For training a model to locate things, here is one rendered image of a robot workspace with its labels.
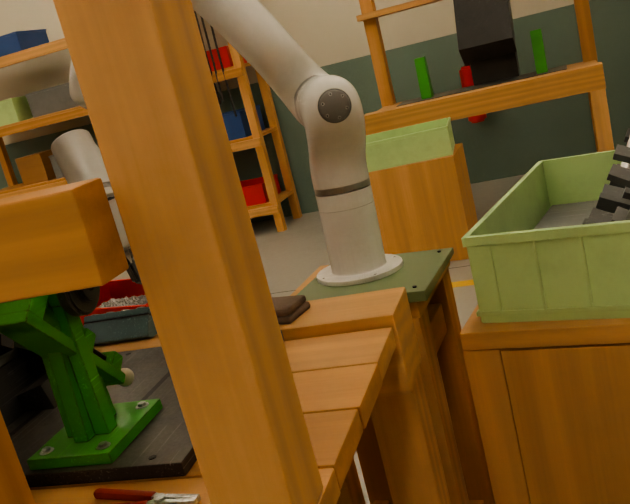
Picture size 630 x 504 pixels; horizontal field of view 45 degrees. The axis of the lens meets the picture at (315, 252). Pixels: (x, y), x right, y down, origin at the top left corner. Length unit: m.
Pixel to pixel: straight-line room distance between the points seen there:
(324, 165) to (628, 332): 0.65
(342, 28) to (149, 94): 6.08
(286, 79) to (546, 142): 5.11
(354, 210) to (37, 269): 0.95
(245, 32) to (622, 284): 0.83
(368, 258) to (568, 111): 5.07
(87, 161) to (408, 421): 0.79
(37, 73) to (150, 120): 7.44
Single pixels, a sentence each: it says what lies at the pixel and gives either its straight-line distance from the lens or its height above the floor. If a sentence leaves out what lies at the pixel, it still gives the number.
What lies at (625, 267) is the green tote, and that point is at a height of 0.88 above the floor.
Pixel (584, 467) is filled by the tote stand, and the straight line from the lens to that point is 1.52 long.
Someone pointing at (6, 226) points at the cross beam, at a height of 1.25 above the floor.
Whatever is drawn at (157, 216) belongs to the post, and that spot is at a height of 1.23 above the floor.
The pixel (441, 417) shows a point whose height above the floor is 0.59.
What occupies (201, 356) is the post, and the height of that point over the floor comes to 1.09.
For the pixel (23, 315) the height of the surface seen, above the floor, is 1.12.
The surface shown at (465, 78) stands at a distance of 6.43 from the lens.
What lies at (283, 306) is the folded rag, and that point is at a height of 0.93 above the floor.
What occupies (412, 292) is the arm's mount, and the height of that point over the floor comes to 0.87.
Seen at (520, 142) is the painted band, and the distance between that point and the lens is 6.61.
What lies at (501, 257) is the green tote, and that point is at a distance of 1.41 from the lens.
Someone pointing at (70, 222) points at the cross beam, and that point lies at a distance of 0.70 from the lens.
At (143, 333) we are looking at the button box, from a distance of 1.50.
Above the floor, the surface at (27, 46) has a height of 2.04.
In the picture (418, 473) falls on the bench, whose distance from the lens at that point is 1.47.
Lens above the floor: 1.33
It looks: 14 degrees down
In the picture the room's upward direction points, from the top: 14 degrees counter-clockwise
